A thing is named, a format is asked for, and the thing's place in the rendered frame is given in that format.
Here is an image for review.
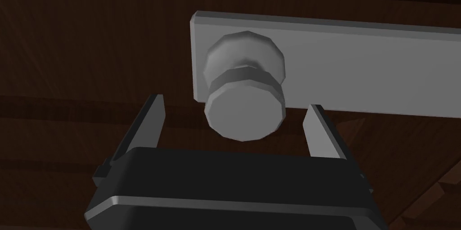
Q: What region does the dark brown wooden door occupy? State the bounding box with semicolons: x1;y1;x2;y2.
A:
0;0;461;230

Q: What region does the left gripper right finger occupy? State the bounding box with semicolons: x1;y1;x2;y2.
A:
302;104;348;161

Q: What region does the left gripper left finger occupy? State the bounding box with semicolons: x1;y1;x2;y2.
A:
113;94;166;162

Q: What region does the grey round door knob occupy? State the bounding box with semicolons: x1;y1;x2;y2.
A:
203;31;287;142

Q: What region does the grey door lock plate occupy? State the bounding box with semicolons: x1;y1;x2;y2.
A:
190;10;461;119

